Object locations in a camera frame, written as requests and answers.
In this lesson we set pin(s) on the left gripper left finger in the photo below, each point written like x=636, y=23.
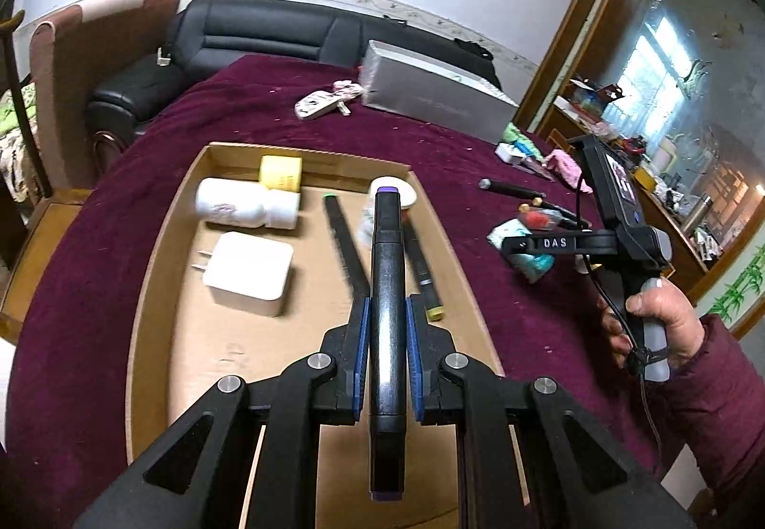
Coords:
x=245, y=453

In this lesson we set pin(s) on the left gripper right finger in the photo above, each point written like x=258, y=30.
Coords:
x=528, y=455

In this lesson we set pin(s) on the teal white pack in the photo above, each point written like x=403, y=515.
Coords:
x=531, y=267

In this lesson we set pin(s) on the black marker purple cap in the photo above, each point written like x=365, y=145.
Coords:
x=388, y=327

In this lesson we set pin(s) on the white power adapter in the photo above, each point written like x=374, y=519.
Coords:
x=247, y=272

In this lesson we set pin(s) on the black marker green cap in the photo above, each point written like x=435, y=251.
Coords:
x=351, y=262

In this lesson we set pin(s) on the cardboard tray box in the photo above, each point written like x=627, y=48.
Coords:
x=187, y=335

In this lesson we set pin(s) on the white pill bottle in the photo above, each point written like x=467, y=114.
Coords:
x=246, y=204

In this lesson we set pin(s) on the steel thermos flask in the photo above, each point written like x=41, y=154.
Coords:
x=696, y=215

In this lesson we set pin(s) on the clear case red items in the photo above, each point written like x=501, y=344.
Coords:
x=539, y=219

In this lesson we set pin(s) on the black marker gold cap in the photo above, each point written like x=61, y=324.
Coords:
x=566, y=213

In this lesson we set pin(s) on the pink cloth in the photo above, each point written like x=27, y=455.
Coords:
x=567, y=170

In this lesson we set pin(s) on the small white charger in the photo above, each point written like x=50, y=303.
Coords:
x=509, y=154

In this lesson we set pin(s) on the black marker grey cap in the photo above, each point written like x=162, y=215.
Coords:
x=506, y=189

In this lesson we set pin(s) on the green cloth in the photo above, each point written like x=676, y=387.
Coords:
x=514, y=137

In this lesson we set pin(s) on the wooden chair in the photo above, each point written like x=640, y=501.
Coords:
x=27, y=247

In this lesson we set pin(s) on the silver grey long box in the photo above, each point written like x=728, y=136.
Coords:
x=417, y=86

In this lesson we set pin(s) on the white car key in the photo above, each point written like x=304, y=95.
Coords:
x=322, y=102

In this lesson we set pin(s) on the brown armchair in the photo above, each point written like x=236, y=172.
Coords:
x=71, y=52

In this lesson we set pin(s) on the black leather sofa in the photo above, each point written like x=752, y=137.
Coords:
x=212, y=34

